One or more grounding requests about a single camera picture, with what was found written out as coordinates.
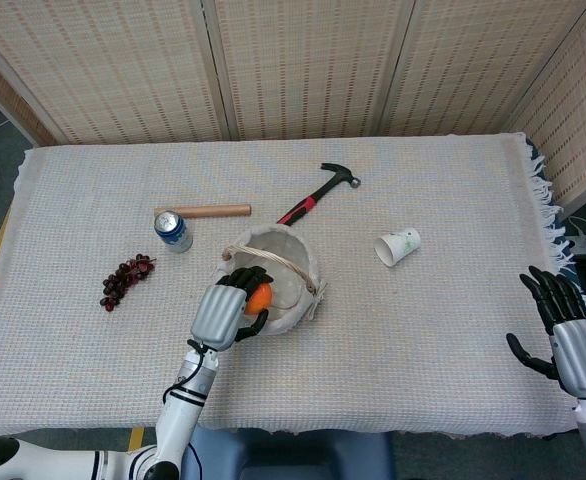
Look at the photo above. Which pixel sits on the wooden rolling pin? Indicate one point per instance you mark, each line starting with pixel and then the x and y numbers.
pixel 208 211

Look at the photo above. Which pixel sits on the orange fruit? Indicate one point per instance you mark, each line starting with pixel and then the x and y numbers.
pixel 259 299

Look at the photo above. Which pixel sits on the fabric lined basket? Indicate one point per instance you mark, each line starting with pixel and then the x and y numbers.
pixel 285 270

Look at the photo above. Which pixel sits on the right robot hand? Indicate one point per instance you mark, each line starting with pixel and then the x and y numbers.
pixel 570 345

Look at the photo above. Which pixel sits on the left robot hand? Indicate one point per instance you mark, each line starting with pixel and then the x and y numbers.
pixel 220 315

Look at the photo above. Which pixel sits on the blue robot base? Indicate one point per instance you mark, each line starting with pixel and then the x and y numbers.
pixel 293 455

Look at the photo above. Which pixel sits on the red black claw hammer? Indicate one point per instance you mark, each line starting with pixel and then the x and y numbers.
pixel 320 195

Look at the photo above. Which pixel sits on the bamboo folding screen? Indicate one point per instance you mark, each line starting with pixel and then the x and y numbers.
pixel 293 65

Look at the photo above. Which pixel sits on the blue soda can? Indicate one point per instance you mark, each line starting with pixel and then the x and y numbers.
pixel 174 232

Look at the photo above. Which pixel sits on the dark red grape bunch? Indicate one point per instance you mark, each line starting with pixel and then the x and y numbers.
pixel 123 280

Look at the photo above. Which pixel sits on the white woven tablecloth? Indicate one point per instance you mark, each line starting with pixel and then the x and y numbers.
pixel 373 350

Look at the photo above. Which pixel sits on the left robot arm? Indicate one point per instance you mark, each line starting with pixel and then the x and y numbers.
pixel 173 415

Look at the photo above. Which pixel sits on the white paper cup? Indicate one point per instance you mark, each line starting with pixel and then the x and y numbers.
pixel 395 246

